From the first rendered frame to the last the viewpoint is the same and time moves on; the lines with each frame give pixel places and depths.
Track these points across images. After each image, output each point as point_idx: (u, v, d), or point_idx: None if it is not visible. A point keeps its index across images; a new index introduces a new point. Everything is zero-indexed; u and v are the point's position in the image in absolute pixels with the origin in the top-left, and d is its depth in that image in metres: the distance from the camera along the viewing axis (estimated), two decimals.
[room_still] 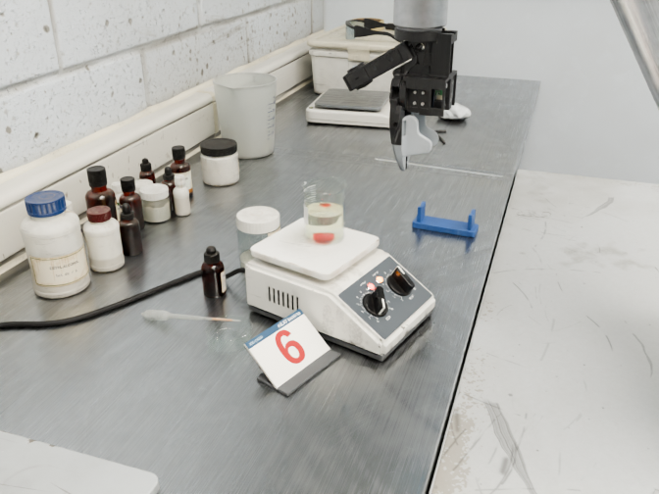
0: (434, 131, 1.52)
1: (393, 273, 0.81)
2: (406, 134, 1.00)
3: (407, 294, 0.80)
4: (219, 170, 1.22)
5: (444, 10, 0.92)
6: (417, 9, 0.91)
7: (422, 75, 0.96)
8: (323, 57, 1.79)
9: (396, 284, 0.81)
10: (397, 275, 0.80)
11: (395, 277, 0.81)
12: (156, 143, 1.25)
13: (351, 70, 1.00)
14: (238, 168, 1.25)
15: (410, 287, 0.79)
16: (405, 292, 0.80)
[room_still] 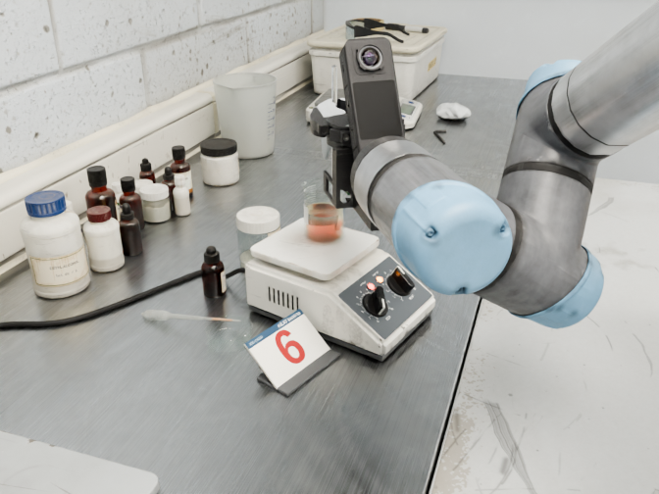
0: (434, 131, 1.52)
1: (393, 273, 0.81)
2: None
3: (407, 294, 0.80)
4: (219, 170, 1.22)
5: None
6: (362, 201, 0.57)
7: None
8: (323, 57, 1.79)
9: (396, 284, 0.81)
10: (397, 275, 0.80)
11: (395, 277, 0.81)
12: (156, 143, 1.25)
13: (356, 56, 0.61)
14: (238, 168, 1.25)
15: (410, 287, 0.79)
16: (405, 292, 0.80)
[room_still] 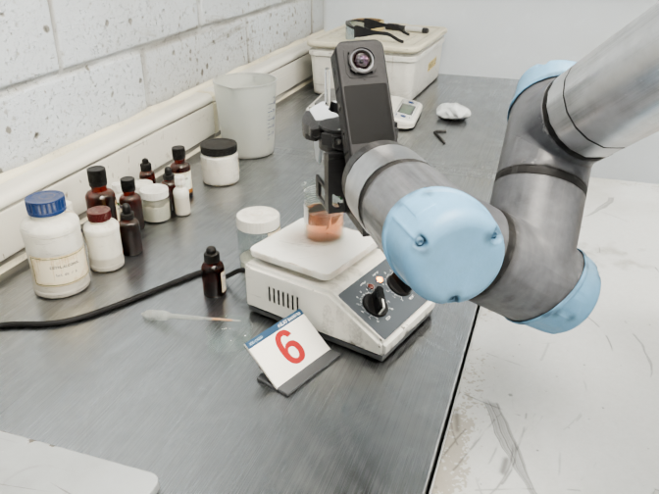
0: (434, 131, 1.52)
1: (393, 273, 0.81)
2: None
3: (407, 294, 0.80)
4: (219, 170, 1.22)
5: None
6: (353, 207, 0.56)
7: None
8: (323, 57, 1.79)
9: (396, 284, 0.81)
10: (397, 275, 0.80)
11: (395, 277, 0.81)
12: (156, 143, 1.25)
13: (348, 59, 0.60)
14: (238, 168, 1.25)
15: (410, 287, 0.79)
16: (405, 292, 0.80)
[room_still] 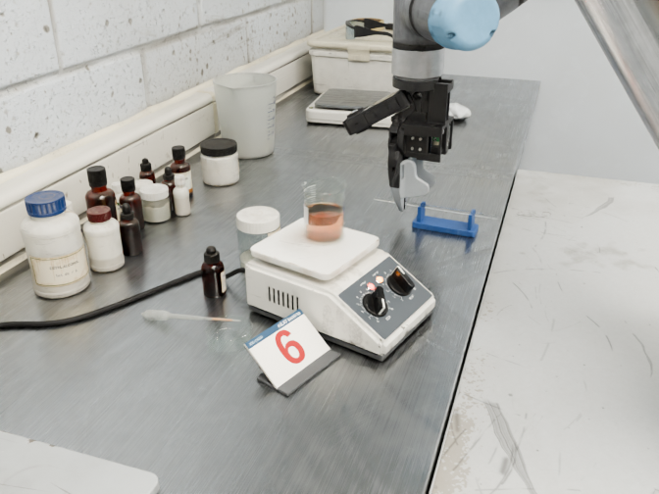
0: None
1: (393, 273, 0.81)
2: (404, 177, 1.04)
3: (407, 294, 0.80)
4: (219, 170, 1.22)
5: (440, 61, 0.95)
6: (414, 61, 0.94)
7: (419, 123, 0.99)
8: (323, 57, 1.79)
9: (396, 284, 0.81)
10: (397, 275, 0.80)
11: (395, 277, 0.81)
12: (156, 143, 1.25)
13: (351, 115, 1.03)
14: (238, 168, 1.25)
15: (410, 287, 0.79)
16: (405, 292, 0.80)
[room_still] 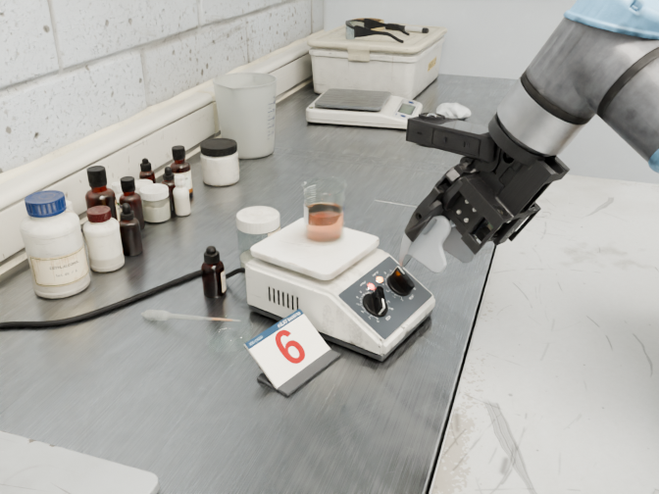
0: None
1: (393, 273, 0.81)
2: (427, 235, 0.73)
3: (407, 294, 0.80)
4: (219, 170, 1.22)
5: (566, 138, 0.61)
6: (529, 116, 0.60)
7: (487, 190, 0.67)
8: (323, 57, 1.79)
9: (396, 284, 0.81)
10: (397, 275, 0.80)
11: (395, 277, 0.81)
12: (156, 143, 1.25)
13: (423, 118, 0.72)
14: (238, 168, 1.25)
15: (410, 287, 0.79)
16: (405, 292, 0.80)
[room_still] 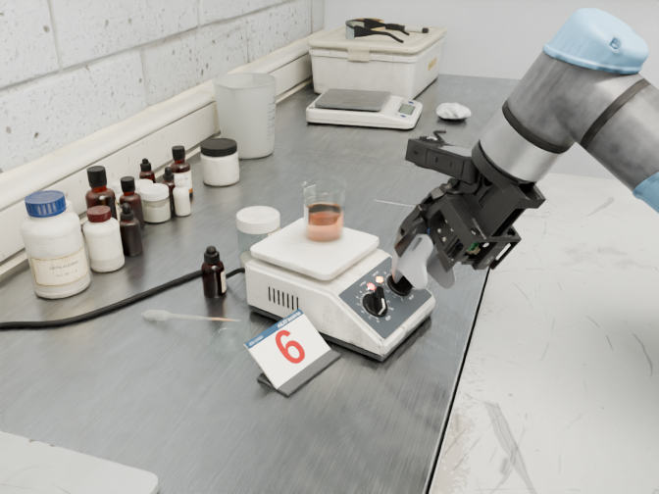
0: (434, 131, 1.52)
1: None
2: (413, 252, 0.75)
3: (405, 294, 0.80)
4: (219, 170, 1.22)
5: (538, 165, 0.62)
6: (503, 137, 0.62)
7: (467, 211, 0.69)
8: (323, 57, 1.79)
9: (395, 283, 0.81)
10: None
11: None
12: (156, 143, 1.25)
13: (422, 139, 0.75)
14: (238, 168, 1.25)
15: (408, 287, 0.79)
16: (403, 292, 0.80)
